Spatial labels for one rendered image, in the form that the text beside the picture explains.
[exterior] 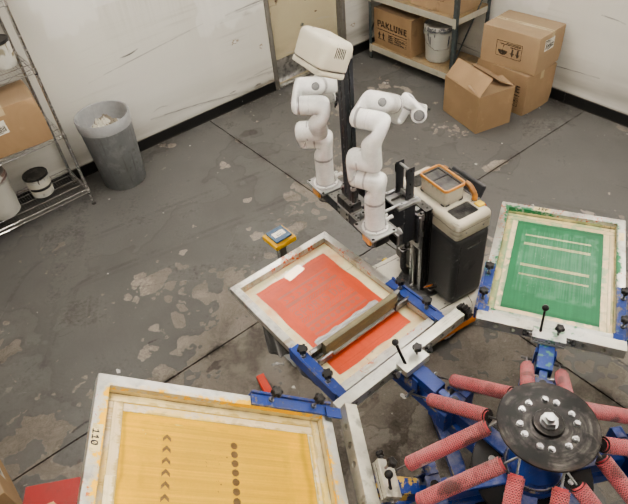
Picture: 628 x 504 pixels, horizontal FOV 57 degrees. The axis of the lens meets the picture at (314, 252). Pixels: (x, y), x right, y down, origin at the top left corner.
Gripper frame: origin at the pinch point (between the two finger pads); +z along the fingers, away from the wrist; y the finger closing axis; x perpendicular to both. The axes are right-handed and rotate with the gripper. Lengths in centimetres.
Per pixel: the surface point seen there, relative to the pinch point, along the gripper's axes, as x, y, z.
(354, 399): -91, -10, -120
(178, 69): -44, -199, 248
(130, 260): -164, -178, 88
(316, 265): -77, -34, -42
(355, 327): -79, -13, -88
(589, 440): -61, 56, -156
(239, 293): -88, -67, -63
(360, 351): -89, -9, -90
